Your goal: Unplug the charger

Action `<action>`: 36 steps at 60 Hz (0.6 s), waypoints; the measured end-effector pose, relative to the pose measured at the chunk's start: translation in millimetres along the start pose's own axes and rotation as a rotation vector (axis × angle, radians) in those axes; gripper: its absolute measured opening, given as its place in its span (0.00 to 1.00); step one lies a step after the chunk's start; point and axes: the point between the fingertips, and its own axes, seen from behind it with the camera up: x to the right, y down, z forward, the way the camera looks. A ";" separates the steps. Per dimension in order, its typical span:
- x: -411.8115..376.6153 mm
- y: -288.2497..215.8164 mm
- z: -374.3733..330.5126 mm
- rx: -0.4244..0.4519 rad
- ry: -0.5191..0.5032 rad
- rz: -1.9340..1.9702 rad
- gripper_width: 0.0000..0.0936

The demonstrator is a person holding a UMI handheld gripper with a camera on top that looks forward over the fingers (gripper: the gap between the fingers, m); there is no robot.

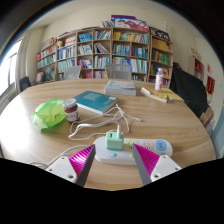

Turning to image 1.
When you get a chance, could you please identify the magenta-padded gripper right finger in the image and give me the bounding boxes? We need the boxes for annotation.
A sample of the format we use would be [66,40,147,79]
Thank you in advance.
[132,143,183,186]

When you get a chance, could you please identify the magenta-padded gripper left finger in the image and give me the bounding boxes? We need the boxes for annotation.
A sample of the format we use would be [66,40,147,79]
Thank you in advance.
[44,143,97,188]

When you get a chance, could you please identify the mint green charger block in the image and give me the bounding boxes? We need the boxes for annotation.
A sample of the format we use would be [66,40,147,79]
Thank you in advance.
[105,130,125,152]

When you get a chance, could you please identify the white power strip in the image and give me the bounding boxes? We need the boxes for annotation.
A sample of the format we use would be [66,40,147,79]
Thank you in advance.
[93,135,174,166]

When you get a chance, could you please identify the green plastic bag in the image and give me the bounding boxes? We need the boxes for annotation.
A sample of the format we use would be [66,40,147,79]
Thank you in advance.
[31,98,67,130]

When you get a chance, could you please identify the small jar with red label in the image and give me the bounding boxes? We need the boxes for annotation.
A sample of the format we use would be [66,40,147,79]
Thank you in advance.
[62,97,81,123]

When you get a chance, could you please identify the cardboard box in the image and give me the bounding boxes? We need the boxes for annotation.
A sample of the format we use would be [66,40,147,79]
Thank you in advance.
[198,106,215,129]

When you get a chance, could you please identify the flat yellow book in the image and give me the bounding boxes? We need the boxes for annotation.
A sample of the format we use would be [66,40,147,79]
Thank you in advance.
[154,85,185,103]

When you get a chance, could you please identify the teal book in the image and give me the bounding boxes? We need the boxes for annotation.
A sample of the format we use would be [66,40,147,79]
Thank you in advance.
[73,90,120,115]

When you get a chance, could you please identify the black cloth cover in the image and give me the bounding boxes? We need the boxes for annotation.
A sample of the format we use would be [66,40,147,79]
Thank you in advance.
[169,61,209,118]

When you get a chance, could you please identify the clear bottle with red label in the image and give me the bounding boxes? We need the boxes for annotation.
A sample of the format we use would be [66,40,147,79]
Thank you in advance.
[154,67,165,93]

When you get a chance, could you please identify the grey book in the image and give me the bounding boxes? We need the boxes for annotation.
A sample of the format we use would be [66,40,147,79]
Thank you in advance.
[103,79,138,97]

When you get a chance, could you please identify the dark office chair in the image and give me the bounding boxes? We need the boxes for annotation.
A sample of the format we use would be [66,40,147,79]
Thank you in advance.
[18,76,33,93]

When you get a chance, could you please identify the light grey chair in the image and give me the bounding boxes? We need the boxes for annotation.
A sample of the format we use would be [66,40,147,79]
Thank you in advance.
[62,65,82,81]

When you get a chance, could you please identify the small wooden shelf unit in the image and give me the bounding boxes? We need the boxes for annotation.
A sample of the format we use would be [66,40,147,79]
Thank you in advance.
[188,54,204,81]

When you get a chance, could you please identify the grey mesh chair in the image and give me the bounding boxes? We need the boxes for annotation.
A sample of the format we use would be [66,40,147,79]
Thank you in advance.
[104,63,133,81]

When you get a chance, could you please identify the window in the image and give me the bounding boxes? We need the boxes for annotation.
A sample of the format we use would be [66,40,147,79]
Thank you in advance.
[0,39,23,98]

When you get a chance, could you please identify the wooden bookshelf unit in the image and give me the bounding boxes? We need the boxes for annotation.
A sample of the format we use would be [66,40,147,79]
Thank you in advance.
[35,14,174,88]

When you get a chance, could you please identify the thin white charger cable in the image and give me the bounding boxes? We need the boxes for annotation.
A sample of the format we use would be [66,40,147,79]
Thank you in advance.
[68,103,143,141]

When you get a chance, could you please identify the red wall banner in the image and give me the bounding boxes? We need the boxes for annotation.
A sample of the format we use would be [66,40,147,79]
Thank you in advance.
[205,74,216,96]

